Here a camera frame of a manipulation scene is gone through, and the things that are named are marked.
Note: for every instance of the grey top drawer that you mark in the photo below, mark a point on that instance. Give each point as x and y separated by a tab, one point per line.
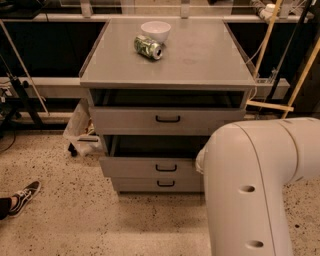
161	121

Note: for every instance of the grey bottom drawer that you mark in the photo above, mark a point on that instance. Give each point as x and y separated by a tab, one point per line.
171	185

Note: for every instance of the crushed green soda can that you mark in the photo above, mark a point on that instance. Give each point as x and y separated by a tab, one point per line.
148	47

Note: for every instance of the white bowl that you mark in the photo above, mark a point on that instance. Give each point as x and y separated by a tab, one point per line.
157	30

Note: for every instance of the grey drawer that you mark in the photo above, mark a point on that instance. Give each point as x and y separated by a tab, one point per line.
161	121
151	156
171	185

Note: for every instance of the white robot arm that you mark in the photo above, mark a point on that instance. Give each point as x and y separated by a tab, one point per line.
245	166

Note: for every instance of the clear plastic bag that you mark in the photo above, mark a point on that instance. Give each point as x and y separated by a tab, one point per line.
80	131

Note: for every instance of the grey drawer cabinet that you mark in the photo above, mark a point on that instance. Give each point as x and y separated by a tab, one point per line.
200	68

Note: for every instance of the black and white sneaker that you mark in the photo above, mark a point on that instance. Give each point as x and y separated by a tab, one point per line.
22	197

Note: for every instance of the black tripod stand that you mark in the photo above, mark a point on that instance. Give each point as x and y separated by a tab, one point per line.
19	89

